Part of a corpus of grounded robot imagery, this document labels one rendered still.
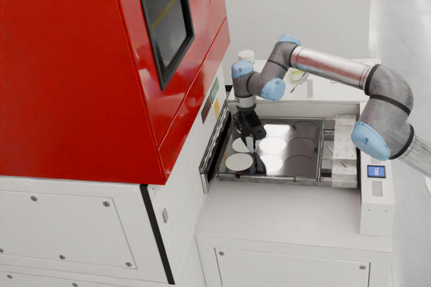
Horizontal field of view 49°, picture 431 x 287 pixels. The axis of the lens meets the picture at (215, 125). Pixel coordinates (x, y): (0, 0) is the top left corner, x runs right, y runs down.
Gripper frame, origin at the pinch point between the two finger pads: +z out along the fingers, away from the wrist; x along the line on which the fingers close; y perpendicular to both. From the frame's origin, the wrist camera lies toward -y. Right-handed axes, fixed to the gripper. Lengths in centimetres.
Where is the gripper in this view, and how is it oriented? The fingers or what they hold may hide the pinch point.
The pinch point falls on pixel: (254, 150)
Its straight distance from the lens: 177.5
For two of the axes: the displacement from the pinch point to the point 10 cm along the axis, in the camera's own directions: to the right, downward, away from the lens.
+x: -8.8, 3.6, -3.2
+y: -4.6, -4.5, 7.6
